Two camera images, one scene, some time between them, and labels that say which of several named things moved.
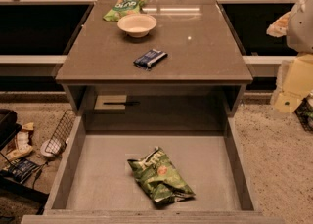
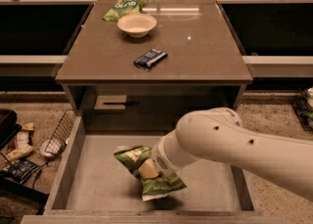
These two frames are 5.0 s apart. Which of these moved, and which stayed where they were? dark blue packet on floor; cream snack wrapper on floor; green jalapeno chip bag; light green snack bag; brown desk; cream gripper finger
Moved: cream gripper finger; green jalapeno chip bag
Stayed: dark blue packet on floor; cream snack wrapper on floor; brown desk; light green snack bag
